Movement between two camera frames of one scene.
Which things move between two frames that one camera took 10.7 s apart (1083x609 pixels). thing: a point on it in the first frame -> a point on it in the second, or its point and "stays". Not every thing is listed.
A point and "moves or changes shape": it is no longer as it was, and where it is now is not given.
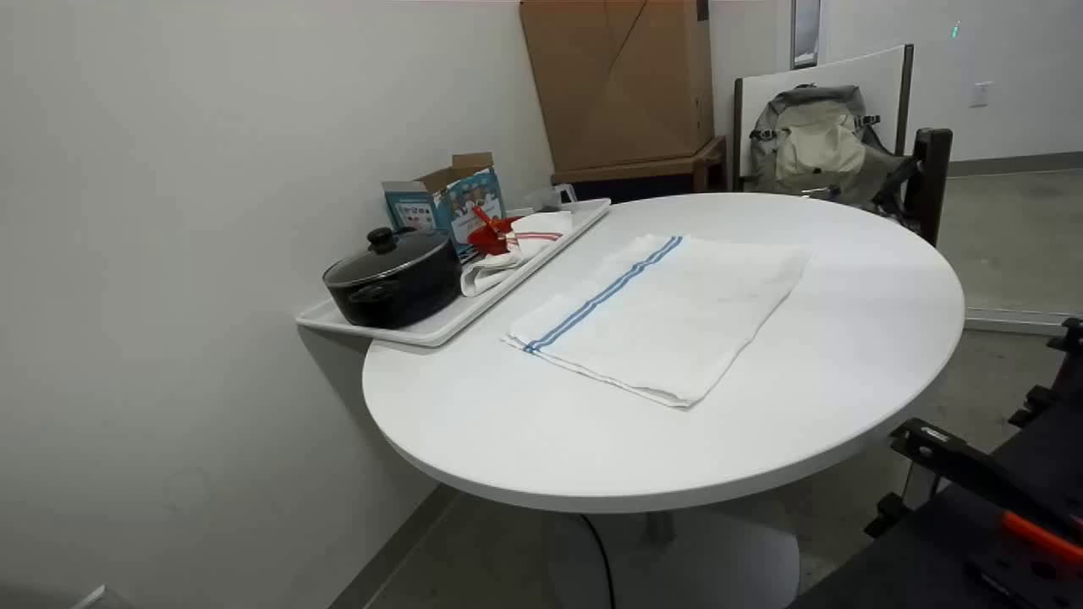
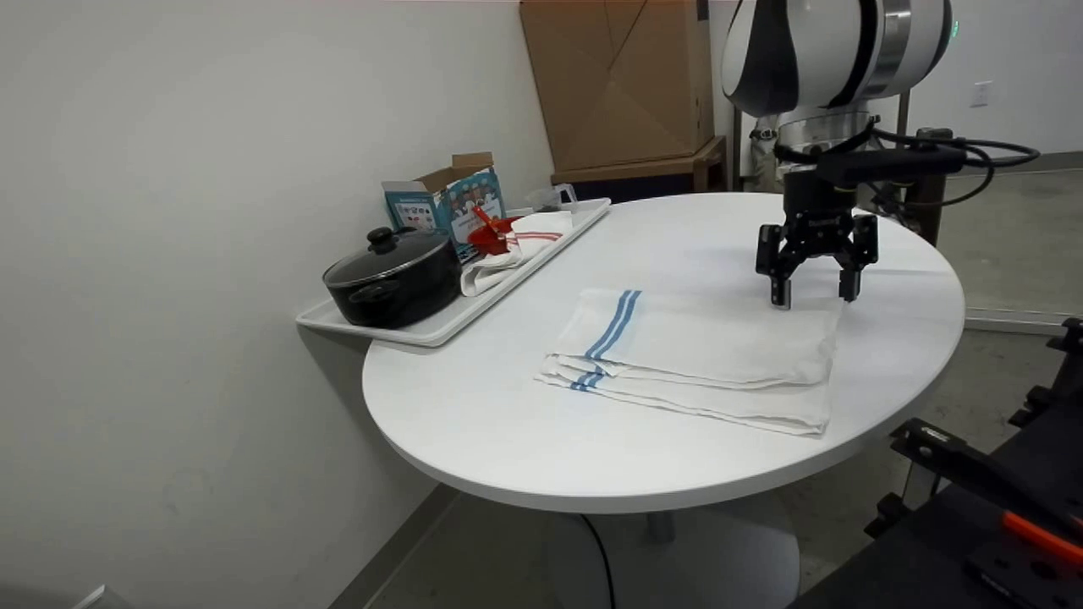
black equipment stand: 936,553 stays
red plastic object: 495,236 stays
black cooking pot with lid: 394,279 stays
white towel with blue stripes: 663,314 moves or changes shape
